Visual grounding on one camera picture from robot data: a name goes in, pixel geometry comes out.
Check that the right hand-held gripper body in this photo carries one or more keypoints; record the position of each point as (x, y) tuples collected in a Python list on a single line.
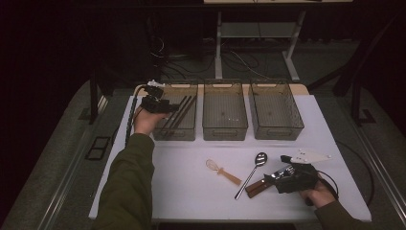
[(300, 179)]

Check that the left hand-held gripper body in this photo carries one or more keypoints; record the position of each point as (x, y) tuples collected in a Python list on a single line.
[(153, 103)]

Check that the translucent grey storage bin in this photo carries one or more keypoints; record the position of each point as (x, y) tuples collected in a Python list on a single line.
[(274, 108), (225, 108), (188, 127)]

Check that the metal spoon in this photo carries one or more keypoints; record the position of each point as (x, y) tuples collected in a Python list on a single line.
[(261, 158)]

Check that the person's left hand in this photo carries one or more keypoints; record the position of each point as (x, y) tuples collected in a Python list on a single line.
[(145, 123)]

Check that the person's right hand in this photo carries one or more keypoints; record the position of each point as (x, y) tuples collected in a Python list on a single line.
[(319, 196)]

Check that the black metal stand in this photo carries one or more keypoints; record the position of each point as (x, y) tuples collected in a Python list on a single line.
[(356, 105), (93, 96)]

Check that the white table cover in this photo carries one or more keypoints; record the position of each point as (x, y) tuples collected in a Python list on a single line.
[(198, 198)]

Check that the black rectangular floor frame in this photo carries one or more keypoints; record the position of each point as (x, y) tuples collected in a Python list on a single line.
[(97, 148)]

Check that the white metal frame desk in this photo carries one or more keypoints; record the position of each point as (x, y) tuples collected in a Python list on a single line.
[(218, 48)]

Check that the metal floor rail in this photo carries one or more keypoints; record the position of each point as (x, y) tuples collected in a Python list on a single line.
[(381, 167), (65, 179)]

